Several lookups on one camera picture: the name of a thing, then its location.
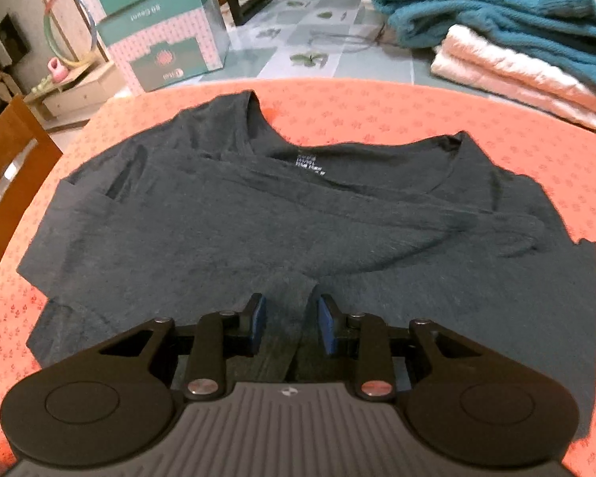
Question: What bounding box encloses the dark grey long-sleeve shirt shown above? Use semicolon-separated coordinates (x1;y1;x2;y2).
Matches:
19;91;596;434

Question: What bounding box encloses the wooden chair left side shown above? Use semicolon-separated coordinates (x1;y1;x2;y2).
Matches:
0;96;62;263

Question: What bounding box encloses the white low cabinet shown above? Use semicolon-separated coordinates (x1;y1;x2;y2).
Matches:
24;62;126;121

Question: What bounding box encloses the orange floral table mat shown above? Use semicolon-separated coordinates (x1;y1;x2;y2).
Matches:
0;79;596;476

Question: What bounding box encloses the colourful hula hoop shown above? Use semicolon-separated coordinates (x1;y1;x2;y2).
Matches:
43;0;99;68

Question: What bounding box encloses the pink folded towel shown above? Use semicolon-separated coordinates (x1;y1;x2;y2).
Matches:
431;25;596;131

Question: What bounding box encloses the lower pink green box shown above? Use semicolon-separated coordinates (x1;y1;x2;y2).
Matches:
98;0;230;95

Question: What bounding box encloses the teal knitted sweater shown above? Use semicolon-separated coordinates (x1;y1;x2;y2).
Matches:
372;0;596;91

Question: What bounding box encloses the black cable on table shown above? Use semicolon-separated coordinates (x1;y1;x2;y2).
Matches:
306;27;399;53

